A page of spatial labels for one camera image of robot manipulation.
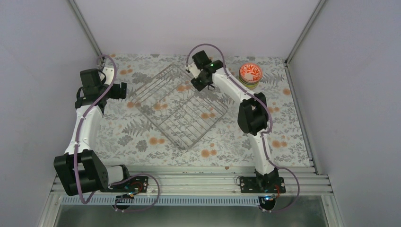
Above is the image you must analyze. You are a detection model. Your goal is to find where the aluminium rail frame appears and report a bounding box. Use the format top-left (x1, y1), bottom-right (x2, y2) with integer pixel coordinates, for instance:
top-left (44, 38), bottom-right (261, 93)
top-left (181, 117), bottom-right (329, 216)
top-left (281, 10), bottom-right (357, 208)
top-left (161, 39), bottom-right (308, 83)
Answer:
top-left (50, 164), bottom-right (333, 196)

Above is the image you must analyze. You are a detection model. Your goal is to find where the yellow green bowl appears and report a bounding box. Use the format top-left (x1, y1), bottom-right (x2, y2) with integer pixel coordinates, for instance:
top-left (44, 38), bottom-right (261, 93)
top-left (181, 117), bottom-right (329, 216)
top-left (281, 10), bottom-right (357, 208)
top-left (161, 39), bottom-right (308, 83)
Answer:
top-left (242, 82), bottom-right (259, 90)

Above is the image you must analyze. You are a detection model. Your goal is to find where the grey slotted cable duct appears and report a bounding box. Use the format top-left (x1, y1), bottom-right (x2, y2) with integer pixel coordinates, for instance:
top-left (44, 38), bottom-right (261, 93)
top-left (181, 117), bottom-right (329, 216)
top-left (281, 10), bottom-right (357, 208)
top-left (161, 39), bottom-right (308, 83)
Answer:
top-left (61, 196), bottom-right (267, 207)

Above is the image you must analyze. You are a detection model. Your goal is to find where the floral tablecloth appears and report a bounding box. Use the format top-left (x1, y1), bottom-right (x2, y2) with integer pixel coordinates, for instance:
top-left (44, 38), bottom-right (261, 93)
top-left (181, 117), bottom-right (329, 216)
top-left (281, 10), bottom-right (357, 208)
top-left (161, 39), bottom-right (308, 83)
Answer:
top-left (94, 54), bottom-right (312, 167)

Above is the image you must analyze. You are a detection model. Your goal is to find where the wire dish rack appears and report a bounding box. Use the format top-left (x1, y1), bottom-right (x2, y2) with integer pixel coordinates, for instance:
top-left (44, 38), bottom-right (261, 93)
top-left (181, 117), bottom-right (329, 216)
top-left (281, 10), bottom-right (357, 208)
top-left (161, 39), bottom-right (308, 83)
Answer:
top-left (133, 64), bottom-right (228, 150)

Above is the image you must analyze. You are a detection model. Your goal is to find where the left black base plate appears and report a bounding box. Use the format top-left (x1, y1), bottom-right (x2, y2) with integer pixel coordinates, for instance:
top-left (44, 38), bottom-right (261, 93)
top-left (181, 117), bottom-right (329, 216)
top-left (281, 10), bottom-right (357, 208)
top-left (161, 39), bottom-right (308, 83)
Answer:
top-left (100, 175), bottom-right (149, 193)

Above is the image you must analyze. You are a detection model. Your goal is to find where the purple cable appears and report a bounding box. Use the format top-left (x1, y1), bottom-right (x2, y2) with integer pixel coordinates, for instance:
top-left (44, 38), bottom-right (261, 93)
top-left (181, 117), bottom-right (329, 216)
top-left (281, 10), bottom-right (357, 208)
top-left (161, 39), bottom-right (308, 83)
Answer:
top-left (186, 43), bottom-right (301, 214)
top-left (73, 54), bottom-right (118, 205)

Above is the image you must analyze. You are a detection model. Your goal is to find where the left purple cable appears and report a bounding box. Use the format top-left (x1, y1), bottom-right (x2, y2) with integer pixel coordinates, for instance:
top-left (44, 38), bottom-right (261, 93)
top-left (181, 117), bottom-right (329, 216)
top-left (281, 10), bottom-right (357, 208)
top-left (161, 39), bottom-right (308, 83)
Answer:
top-left (73, 54), bottom-right (118, 205)

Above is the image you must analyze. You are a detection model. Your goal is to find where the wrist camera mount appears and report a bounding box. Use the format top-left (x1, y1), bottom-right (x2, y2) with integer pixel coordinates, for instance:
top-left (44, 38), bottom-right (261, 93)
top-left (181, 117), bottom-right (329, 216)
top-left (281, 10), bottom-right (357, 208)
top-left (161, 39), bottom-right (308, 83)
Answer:
top-left (185, 63), bottom-right (201, 78)
top-left (99, 67), bottom-right (115, 85)

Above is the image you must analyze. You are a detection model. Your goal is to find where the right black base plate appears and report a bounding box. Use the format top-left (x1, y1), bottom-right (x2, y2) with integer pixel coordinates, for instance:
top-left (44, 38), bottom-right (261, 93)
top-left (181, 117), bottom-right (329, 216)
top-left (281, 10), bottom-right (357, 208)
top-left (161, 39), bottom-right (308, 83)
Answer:
top-left (236, 176), bottom-right (287, 194)

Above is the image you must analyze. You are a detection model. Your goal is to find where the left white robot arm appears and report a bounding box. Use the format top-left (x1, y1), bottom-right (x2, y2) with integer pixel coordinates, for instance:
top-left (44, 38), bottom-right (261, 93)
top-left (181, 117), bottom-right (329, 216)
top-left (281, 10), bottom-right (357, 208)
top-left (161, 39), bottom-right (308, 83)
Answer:
top-left (53, 67), bottom-right (132, 196)

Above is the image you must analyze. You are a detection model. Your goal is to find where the pale green bowl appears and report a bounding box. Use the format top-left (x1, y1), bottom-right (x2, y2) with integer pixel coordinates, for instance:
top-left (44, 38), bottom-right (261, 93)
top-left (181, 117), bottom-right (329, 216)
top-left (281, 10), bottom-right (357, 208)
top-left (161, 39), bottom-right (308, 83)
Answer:
top-left (240, 80), bottom-right (259, 89)
top-left (239, 77), bottom-right (260, 87)

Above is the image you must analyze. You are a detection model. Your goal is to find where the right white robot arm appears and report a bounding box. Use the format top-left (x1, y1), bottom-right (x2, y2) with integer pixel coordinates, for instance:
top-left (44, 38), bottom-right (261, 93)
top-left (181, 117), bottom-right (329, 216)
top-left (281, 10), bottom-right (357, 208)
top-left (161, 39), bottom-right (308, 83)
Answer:
top-left (186, 51), bottom-right (279, 192)

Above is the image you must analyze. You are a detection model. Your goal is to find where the red patterned white bowl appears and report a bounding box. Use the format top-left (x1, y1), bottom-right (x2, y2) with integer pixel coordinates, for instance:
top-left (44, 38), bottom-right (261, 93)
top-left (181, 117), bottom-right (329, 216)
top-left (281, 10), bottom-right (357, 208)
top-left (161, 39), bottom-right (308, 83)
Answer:
top-left (239, 63), bottom-right (263, 83)

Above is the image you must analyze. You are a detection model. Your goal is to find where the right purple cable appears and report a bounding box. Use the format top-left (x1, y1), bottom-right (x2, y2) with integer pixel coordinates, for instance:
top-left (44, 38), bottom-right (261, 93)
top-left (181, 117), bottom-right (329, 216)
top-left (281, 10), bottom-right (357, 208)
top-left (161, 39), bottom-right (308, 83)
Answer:
top-left (186, 43), bottom-right (301, 214)

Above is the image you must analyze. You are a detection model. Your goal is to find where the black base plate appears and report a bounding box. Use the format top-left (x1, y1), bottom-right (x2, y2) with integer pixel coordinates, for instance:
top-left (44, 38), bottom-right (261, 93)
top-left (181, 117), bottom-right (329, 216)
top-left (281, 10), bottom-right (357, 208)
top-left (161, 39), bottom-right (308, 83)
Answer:
top-left (100, 175), bottom-right (149, 193)
top-left (236, 176), bottom-right (287, 194)

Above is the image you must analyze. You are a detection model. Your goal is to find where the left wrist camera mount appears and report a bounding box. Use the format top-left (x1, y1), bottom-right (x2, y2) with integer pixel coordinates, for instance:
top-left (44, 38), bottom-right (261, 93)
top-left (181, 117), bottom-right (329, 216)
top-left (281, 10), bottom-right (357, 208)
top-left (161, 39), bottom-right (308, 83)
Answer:
top-left (99, 67), bottom-right (115, 85)

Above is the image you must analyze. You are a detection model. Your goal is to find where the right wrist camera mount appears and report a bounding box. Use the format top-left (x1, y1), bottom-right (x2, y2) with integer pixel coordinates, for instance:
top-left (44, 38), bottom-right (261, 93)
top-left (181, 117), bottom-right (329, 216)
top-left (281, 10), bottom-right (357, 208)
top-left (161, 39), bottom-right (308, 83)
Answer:
top-left (185, 63), bottom-right (201, 78)

